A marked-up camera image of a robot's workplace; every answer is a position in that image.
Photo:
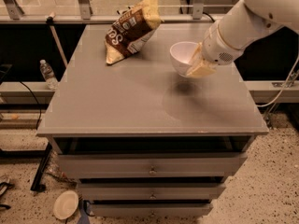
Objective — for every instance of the brown chip bag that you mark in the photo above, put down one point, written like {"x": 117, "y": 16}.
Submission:
{"x": 131, "y": 31}

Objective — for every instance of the wooden stick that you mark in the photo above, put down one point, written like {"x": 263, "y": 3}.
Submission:
{"x": 50, "y": 23}

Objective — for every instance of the black metal stand leg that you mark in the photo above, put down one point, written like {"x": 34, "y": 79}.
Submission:
{"x": 44, "y": 156}

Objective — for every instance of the clear plastic water bottle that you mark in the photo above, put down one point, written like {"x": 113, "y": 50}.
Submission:
{"x": 48, "y": 74}

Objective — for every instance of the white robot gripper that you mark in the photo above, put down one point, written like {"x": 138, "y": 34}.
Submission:
{"x": 218, "y": 48}

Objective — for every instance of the white bowl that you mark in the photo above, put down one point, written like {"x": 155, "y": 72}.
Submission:
{"x": 180, "y": 56}

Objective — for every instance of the grey drawer cabinet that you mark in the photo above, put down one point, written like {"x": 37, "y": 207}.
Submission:
{"x": 142, "y": 106}

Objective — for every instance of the bottom grey drawer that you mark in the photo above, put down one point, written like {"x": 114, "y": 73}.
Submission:
{"x": 152, "y": 210}

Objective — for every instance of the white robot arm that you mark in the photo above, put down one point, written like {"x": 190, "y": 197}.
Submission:
{"x": 246, "y": 22}

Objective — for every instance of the grey metal railing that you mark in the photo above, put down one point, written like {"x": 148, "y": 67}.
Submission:
{"x": 107, "y": 11}

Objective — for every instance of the top grey drawer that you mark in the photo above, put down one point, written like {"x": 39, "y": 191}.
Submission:
{"x": 151, "y": 165}

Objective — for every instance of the grey drawer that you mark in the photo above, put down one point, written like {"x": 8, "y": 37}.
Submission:
{"x": 151, "y": 165}
{"x": 152, "y": 210}
{"x": 151, "y": 191}

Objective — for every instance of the middle grey drawer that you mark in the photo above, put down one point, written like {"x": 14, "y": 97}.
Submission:
{"x": 151, "y": 191}

